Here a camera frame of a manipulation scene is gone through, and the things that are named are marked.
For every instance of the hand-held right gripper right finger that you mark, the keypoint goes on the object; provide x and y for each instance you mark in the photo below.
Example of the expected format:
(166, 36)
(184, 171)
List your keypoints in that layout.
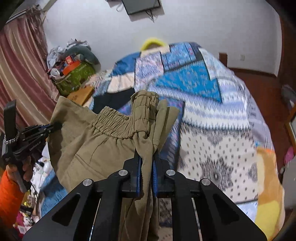
(155, 183)

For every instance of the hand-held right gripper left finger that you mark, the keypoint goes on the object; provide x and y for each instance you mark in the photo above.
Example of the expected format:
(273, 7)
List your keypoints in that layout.
(138, 180)

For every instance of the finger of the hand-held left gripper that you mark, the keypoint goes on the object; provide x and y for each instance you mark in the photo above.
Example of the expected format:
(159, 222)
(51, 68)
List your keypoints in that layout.
(37, 127)
(34, 135)

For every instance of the khaki pants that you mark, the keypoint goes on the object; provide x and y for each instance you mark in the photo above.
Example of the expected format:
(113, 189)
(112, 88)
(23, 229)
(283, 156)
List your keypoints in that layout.
(92, 148)

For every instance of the person's left hand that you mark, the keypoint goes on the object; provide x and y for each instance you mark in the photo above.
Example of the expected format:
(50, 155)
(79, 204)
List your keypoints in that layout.
(28, 169)

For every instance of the pile of assorted small items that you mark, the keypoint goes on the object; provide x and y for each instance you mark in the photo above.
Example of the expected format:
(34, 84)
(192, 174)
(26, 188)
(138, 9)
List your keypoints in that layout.
(44, 171)

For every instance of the bamboo lap desk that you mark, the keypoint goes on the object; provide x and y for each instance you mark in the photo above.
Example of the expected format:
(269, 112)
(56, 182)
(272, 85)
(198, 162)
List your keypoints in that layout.
(81, 95)

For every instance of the striped pink curtain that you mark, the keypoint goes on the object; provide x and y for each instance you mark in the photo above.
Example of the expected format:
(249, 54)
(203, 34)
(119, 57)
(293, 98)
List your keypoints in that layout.
(20, 69)

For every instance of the green patterned bag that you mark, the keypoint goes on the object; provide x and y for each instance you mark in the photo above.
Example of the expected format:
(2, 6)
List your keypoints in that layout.
(76, 76)

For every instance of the orange box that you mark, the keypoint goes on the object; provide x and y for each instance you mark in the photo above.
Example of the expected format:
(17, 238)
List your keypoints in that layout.
(71, 69)

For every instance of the small red box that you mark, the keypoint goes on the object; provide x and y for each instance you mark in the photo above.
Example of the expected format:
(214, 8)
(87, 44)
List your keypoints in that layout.
(69, 60)

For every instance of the black garment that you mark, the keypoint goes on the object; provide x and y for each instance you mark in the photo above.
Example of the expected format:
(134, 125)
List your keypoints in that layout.
(108, 102)

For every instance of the pile of grey clothes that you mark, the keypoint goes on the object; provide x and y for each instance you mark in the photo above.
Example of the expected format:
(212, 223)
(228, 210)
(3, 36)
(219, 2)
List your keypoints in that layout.
(55, 53)

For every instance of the blue patchwork blanket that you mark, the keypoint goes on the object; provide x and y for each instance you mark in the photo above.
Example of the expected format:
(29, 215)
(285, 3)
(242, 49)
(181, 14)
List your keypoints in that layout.
(208, 115)

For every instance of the grey plush pillow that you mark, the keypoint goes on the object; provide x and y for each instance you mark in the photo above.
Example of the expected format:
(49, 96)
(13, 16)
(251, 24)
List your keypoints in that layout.
(90, 55)

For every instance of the yellow plush cushion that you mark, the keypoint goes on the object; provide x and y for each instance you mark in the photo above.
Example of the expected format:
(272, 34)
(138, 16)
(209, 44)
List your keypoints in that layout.
(270, 192)

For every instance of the grey cloth on floor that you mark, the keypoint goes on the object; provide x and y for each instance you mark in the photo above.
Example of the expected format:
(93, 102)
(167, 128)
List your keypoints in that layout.
(286, 95)

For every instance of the wooden bed post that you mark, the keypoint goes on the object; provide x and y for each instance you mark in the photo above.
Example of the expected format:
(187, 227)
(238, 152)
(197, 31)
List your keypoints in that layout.
(223, 60)

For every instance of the small black wall monitor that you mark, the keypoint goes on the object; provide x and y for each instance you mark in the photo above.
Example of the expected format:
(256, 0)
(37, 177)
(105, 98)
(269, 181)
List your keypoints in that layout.
(141, 5)

